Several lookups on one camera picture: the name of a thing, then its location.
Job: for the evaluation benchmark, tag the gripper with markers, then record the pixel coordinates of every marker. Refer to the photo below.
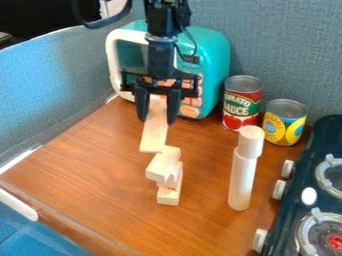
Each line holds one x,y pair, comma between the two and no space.
161,56

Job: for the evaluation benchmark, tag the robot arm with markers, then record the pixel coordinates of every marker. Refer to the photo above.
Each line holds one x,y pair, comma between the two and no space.
162,16

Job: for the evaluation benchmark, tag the yellow can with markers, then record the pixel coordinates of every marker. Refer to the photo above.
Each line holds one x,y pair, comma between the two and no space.
283,125

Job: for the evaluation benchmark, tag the toy stove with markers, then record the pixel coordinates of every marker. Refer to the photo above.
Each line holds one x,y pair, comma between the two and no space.
311,186

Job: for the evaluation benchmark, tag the white wooden cylinder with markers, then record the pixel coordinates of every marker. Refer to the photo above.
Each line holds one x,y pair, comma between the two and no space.
244,173

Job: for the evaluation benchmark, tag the red tomato sauce can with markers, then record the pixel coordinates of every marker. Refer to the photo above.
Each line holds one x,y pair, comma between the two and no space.
241,103

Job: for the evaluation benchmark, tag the white wooden block toy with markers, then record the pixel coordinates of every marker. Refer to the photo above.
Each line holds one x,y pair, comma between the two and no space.
162,166

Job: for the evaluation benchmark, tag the teal toy microwave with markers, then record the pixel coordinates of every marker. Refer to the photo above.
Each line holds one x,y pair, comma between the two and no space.
209,50

